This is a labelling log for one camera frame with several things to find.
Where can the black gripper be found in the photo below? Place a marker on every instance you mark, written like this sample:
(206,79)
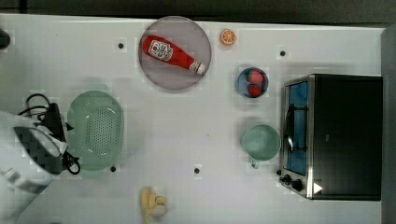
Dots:
(53,121)

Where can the green plastic strainer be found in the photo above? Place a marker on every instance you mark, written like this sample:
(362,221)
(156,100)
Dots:
(98,124)

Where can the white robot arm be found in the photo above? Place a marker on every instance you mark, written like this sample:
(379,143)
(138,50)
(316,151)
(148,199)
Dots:
(31,156)

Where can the black round table fixture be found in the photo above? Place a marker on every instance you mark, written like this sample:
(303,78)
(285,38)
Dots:
(4,39)

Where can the yellow toy banana bunch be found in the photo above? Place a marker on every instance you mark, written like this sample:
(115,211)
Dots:
(153,205)

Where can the red ketchup bottle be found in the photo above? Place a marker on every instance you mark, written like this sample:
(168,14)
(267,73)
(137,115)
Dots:
(166,51)

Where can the grey round plate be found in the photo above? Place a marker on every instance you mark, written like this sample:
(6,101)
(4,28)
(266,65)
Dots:
(188,36)

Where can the small blue bowl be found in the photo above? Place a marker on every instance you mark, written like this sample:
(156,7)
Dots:
(242,83)

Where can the toy orange slice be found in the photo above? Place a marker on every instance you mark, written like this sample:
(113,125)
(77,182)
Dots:
(227,37)

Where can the red toy strawberry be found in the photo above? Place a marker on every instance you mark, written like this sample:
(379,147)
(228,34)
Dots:
(254,90)

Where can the pink toy strawberry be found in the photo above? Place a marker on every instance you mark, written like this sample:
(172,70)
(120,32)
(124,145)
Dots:
(256,77)

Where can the green plastic mug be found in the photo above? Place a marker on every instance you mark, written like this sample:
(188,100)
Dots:
(261,142)

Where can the black toaster oven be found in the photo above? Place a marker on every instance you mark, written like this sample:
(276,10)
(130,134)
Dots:
(331,134)

